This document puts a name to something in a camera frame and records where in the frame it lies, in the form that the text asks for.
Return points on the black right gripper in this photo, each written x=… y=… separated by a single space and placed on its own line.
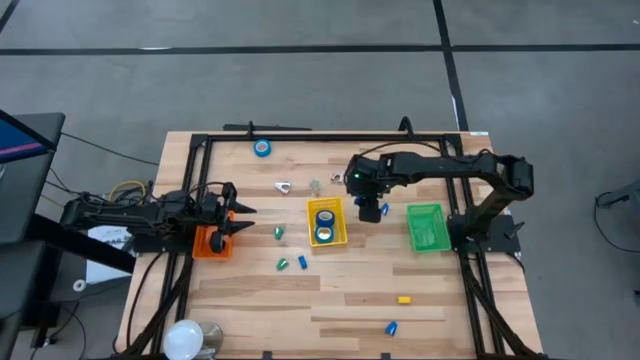
x=367 y=177

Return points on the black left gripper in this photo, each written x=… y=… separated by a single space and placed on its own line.
x=215 y=210

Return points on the blue mini stapler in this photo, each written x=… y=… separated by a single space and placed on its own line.
x=302 y=262
x=358 y=201
x=391 y=328
x=384 y=209

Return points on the green mini stapler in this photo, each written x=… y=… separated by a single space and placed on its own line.
x=282 y=264
x=278 y=233

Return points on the pink staple remover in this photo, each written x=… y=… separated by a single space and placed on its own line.
x=336 y=176

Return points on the blue tape roll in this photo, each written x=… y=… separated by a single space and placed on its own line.
x=256 y=148
x=317 y=218
x=316 y=235

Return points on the white staple remover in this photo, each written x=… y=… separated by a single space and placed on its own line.
x=281 y=186

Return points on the grey-green staple remover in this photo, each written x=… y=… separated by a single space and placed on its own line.
x=315 y=187

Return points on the yellow mini stapler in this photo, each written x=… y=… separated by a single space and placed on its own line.
x=404 y=300

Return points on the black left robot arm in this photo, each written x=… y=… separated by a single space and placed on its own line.
x=125 y=217

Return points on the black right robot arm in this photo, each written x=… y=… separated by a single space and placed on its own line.
x=440 y=167

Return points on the yellow plastic basket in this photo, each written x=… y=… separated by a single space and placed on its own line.
x=341 y=225

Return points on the orange plastic basket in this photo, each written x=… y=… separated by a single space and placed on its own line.
x=202 y=247

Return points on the green plastic basket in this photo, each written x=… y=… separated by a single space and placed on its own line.
x=427 y=232

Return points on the black clamp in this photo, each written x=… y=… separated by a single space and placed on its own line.
x=406 y=125

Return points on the round metal lamp base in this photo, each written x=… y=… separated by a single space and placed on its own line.
x=214 y=334

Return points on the white globe lamp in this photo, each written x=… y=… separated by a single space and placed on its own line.
x=182 y=341

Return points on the white paper sheet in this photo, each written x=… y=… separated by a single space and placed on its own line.
x=102 y=272

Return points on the black desk beam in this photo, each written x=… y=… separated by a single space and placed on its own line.
x=85 y=245

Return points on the laptop with blue screen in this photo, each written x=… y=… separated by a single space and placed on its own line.
x=15 y=142

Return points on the black aluminium table frame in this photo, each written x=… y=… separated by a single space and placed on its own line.
x=325 y=137

